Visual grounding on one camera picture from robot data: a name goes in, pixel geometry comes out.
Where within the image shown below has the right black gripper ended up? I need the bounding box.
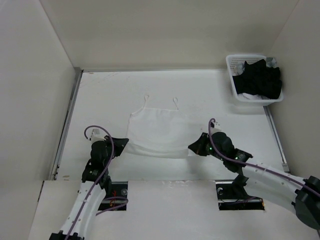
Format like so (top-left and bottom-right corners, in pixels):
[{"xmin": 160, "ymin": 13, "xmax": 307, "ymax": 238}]
[{"xmin": 188, "ymin": 132, "xmax": 226, "ymax": 161}]

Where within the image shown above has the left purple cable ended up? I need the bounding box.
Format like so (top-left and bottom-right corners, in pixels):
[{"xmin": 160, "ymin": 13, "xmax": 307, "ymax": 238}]
[{"xmin": 64, "ymin": 124, "xmax": 130, "ymax": 240}]

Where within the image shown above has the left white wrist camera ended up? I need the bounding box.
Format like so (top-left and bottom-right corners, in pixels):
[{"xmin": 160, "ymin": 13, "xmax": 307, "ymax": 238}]
[{"xmin": 90, "ymin": 128, "xmax": 105, "ymax": 144}]

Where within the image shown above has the white plastic basket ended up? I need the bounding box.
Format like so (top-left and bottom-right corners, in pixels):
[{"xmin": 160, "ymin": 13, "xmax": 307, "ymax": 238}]
[{"xmin": 225, "ymin": 53, "xmax": 284, "ymax": 107}]

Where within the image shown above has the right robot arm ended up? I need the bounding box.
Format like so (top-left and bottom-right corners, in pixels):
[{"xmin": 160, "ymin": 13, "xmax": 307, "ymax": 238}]
[{"xmin": 188, "ymin": 131, "xmax": 320, "ymax": 230}]

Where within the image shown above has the black tank top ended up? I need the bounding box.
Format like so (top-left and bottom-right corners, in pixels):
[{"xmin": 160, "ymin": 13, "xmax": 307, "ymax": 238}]
[{"xmin": 232, "ymin": 59, "xmax": 283, "ymax": 100}]

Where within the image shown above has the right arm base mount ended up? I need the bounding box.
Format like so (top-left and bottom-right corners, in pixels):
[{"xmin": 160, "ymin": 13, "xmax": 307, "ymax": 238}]
[{"xmin": 215, "ymin": 175, "xmax": 265, "ymax": 211}]

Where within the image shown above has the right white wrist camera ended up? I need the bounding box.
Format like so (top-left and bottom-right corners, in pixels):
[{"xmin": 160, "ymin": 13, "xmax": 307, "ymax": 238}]
[{"xmin": 209, "ymin": 121, "xmax": 222, "ymax": 134}]

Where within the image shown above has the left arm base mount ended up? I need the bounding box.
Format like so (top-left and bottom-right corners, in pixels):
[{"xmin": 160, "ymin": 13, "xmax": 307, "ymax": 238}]
[{"xmin": 98, "ymin": 181, "xmax": 128, "ymax": 211}]

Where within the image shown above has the white tank top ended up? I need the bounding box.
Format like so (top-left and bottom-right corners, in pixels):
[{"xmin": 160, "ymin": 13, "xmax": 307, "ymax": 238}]
[{"xmin": 125, "ymin": 95, "xmax": 192, "ymax": 159}]

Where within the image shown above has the white garment in basket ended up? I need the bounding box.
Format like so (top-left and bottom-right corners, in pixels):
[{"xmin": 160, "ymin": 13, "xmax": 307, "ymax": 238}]
[{"xmin": 237, "ymin": 93, "xmax": 270, "ymax": 101}]

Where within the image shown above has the purple cable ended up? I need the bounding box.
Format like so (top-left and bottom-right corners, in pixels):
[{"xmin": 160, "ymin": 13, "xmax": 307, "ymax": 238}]
[
  {"xmin": 207, "ymin": 117, "xmax": 320, "ymax": 198},
  {"xmin": 64, "ymin": 124, "xmax": 130, "ymax": 240}
]

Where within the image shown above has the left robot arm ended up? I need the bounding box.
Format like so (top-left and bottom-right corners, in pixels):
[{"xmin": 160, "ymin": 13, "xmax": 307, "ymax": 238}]
[{"xmin": 49, "ymin": 134, "xmax": 129, "ymax": 240}]

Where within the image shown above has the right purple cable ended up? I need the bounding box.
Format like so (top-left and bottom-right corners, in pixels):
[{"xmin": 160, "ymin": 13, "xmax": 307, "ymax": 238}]
[{"xmin": 207, "ymin": 117, "xmax": 320, "ymax": 198}]

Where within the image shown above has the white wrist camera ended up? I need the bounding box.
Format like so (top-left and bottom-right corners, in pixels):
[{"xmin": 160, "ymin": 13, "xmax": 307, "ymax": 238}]
[
  {"xmin": 90, "ymin": 128, "xmax": 105, "ymax": 144},
  {"xmin": 209, "ymin": 121, "xmax": 222, "ymax": 134}
]

